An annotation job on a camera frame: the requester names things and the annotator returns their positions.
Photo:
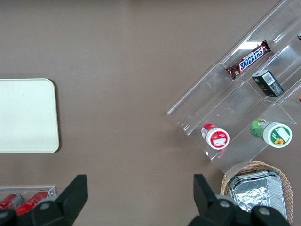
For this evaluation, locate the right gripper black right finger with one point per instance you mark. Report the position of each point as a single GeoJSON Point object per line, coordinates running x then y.
{"type": "Point", "coordinates": [211, 209]}

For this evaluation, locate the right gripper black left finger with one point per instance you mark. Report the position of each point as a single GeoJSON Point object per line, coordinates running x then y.
{"type": "Point", "coordinates": [68, 202]}

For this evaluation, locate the small light wicker basket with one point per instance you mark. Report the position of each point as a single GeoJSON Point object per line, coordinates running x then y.
{"type": "Point", "coordinates": [285, 181]}

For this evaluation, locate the cream rectangular plastic tray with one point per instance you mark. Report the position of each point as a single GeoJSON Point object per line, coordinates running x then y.
{"type": "Point", "coordinates": [26, 115]}

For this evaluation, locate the clear acrylic bottle rack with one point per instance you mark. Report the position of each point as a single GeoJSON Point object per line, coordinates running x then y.
{"type": "Point", "coordinates": [50, 189]}

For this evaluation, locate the red cola bottle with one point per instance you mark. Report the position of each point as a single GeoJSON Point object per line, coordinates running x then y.
{"type": "Point", "coordinates": [9, 201]}
{"type": "Point", "coordinates": [30, 203]}

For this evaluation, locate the aluminium foil container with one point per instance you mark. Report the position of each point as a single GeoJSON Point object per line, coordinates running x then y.
{"type": "Point", "coordinates": [256, 193]}

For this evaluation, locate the red lidded snack cup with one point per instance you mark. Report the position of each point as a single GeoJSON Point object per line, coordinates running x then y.
{"type": "Point", "coordinates": [217, 139]}

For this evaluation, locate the green lidded snack cup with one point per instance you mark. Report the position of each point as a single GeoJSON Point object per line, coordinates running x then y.
{"type": "Point", "coordinates": [277, 135]}

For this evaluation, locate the clear acrylic stepped display stand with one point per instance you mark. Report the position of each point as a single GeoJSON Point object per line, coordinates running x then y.
{"type": "Point", "coordinates": [211, 94]}

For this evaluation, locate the small black carton box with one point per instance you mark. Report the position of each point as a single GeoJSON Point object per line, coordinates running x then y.
{"type": "Point", "coordinates": [268, 83]}

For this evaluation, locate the brown table cloth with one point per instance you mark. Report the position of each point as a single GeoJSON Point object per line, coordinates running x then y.
{"type": "Point", "coordinates": [117, 70]}

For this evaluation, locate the Snickers chocolate bar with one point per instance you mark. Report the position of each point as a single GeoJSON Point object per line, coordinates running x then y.
{"type": "Point", "coordinates": [250, 58]}

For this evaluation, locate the dark wrapped snack item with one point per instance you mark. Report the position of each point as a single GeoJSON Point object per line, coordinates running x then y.
{"type": "Point", "coordinates": [299, 37]}

